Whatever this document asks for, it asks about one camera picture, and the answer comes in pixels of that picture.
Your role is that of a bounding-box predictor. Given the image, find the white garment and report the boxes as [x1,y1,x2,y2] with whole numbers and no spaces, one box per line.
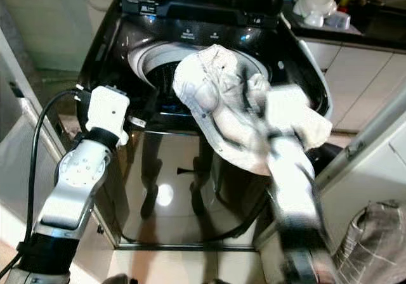
[173,44,334,176]

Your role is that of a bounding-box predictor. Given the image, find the black top-load washing machine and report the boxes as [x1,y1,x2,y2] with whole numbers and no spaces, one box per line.
[76,0,334,250]

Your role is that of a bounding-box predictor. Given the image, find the grey glass door panel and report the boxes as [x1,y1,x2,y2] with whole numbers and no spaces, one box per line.
[0,5,102,247]

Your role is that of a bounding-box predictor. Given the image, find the white kitchen cabinet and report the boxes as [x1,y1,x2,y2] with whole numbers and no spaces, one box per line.
[298,37,406,132]

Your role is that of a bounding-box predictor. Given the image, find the clear plastic container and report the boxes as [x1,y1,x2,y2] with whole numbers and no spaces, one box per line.
[324,10,352,31]

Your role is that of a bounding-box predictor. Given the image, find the stacked white bowls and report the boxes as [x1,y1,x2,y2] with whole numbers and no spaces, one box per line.
[294,0,337,27]

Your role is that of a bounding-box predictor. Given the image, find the black countertop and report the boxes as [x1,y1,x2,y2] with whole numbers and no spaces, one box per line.
[282,2,406,51]

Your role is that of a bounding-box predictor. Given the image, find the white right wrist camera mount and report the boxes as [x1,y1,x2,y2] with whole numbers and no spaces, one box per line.
[266,84,313,136]

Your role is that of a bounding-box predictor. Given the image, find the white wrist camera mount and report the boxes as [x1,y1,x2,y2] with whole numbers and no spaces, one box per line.
[86,86,131,146]
[266,84,313,136]

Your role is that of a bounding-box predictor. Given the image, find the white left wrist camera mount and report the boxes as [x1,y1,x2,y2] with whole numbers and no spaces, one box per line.
[86,86,131,146]

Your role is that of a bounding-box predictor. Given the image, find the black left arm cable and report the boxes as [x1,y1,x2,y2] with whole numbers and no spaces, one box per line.
[0,89,87,278]

